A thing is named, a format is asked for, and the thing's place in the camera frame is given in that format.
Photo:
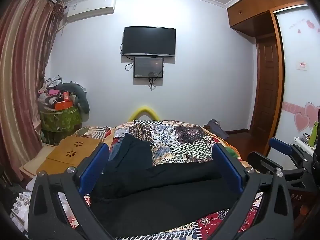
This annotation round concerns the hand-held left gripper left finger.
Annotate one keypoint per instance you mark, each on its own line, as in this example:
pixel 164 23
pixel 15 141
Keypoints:
pixel 93 165

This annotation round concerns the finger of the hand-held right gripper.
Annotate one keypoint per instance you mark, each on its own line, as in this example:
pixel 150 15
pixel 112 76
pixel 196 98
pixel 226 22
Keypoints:
pixel 260 161
pixel 280 145

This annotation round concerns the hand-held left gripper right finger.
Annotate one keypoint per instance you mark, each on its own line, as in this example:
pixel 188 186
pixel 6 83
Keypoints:
pixel 228 165

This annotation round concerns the black pants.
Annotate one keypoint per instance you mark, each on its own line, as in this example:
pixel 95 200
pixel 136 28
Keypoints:
pixel 162 195

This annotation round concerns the dark folded pants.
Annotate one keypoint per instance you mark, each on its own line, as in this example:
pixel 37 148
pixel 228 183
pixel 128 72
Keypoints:
pixel 130 155

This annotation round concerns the blue jeans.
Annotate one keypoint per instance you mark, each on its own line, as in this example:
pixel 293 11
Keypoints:
pixel 115 150

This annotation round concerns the wooden lap desk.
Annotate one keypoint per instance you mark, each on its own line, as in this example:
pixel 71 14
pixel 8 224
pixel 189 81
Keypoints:
pixel 67 152

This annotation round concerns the green bottle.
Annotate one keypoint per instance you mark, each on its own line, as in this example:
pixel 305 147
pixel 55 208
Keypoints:
pixel 313 135

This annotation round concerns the grey-blue cloth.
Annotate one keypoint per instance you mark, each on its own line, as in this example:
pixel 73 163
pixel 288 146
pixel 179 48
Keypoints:
pixel 216 127

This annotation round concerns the green fabric storage box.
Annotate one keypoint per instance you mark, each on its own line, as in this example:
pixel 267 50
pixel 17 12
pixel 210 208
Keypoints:
pixel 61 120

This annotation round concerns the brown wooden door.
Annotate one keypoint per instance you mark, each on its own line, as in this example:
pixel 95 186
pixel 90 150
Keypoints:
pixel 266 87

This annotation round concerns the patchwork printed blanket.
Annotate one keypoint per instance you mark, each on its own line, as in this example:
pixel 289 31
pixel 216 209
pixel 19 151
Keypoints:
pixel 175 140

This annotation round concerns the grey plush pillow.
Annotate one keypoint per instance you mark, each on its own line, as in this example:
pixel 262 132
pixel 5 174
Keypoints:
pixel 81 97

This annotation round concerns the orange box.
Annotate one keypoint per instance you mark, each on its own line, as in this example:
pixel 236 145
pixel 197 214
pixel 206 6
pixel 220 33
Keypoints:
pixel 63 102

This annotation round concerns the yellow curved headboard pad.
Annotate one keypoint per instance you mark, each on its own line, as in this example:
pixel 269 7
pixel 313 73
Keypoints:
pixel 144 108

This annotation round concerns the pile of mixed clothes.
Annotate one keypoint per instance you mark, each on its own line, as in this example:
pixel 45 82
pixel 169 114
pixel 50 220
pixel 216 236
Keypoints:
pixel 48 91

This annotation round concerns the wooden wardrobe with white door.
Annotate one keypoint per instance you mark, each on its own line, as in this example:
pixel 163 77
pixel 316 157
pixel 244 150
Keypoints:
pixel 297 55

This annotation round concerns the striped red curtain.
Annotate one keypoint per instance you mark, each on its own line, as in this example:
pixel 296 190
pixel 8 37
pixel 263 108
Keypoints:
pixel 20 80

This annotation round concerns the white air conditioner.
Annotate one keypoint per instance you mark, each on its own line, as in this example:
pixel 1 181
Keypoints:
pixel 90 7

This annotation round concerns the small black wall monitor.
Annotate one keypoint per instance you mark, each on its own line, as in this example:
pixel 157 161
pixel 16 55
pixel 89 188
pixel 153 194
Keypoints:
pixel 148 67

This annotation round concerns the wall-mounted black television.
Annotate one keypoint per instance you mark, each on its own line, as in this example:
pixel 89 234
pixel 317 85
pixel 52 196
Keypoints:
pixel 148 41

